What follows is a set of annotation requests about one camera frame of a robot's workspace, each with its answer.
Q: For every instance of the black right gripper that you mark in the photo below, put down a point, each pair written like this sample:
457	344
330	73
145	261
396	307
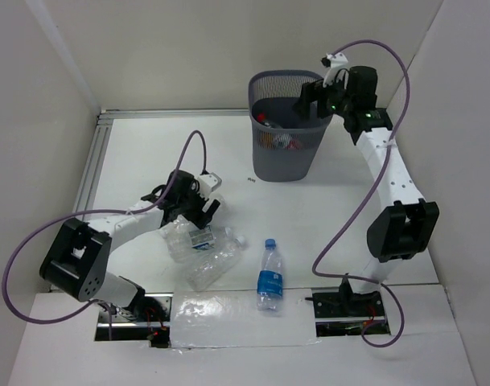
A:
310	92

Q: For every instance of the orange juice bottle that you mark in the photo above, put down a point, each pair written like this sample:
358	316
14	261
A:
268	140

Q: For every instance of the grey mesh waste bin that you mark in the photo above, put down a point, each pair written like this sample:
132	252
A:
274	94

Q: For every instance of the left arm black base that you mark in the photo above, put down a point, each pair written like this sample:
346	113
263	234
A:
149	322

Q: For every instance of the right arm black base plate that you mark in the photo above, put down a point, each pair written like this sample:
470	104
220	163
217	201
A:
342	303

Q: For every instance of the upright-lying blue cap water bottle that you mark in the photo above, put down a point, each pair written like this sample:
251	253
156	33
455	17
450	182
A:
270	278

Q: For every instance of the clear bottle blue label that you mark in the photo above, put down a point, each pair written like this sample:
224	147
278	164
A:
186	242

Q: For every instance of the clear bottle white lemon label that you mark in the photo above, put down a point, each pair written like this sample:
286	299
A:
203	271

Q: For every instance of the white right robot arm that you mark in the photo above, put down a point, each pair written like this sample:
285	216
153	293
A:
407	220

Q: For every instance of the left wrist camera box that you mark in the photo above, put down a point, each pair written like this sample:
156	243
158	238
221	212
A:
208	183

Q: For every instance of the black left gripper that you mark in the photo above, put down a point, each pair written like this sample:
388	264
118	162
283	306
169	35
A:
200	207

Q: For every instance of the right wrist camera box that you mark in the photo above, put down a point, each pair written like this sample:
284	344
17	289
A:
333	63

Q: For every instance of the clear bottle red label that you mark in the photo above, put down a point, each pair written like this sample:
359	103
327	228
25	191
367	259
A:
263	120

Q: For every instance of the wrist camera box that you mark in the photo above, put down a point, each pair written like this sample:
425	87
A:
333	63
208	183

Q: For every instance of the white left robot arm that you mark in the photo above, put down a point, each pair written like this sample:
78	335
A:
78	258

